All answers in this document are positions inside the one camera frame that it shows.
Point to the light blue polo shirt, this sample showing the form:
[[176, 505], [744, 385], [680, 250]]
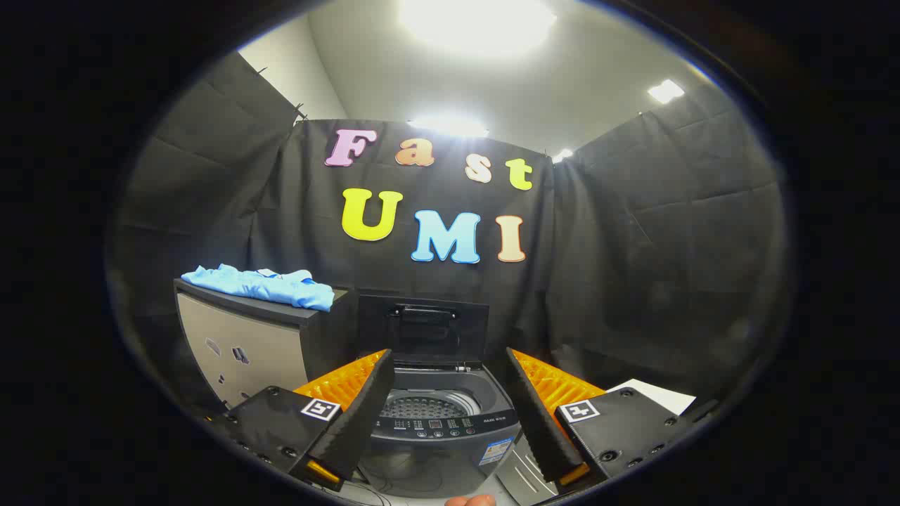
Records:
[[267, 287]]

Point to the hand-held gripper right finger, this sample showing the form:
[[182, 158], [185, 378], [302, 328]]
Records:
[[538, 422]]

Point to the dark cabinet with beige door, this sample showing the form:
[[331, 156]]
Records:
[[274, 344]]

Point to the grey washing machine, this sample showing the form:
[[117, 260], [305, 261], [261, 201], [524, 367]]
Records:
[[436, 457]]

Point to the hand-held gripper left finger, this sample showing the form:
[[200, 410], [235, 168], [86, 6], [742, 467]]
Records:
[[358, 422]]

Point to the white floor board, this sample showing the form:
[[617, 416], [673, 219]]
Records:
[[661, 397]]

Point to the dark glass washing machine lid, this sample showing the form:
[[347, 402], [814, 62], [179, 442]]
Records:
[[422, 337]]

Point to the long ceiling light panel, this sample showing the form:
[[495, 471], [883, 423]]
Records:
[[450, 126]]

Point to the large ceiling light panel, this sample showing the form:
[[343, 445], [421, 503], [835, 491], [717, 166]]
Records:
[[478, 24]]

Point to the small ceiling light panel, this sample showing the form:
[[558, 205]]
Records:
[[666, 91], [562, 155]]

